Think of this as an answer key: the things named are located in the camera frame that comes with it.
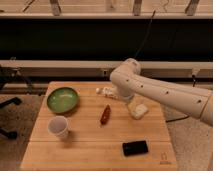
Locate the red chili pepper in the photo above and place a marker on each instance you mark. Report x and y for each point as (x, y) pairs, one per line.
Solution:
(105, 115)

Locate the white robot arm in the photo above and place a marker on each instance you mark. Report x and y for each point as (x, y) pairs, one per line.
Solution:
(193, 101)

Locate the white tube with label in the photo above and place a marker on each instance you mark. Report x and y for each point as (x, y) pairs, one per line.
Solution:
(108, 92)

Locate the white soap bar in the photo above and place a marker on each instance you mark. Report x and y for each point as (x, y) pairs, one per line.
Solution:
(138, 111)

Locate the green ceramic bowl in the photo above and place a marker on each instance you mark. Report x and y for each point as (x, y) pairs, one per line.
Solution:
(62, 100)

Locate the white paper cup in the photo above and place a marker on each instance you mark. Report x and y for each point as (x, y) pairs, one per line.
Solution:
(59, 127)

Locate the black smartphone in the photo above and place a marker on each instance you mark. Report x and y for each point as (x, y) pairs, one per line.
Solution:
(135, 148)

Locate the black office chair base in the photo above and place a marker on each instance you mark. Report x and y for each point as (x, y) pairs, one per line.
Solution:
(4, 79)

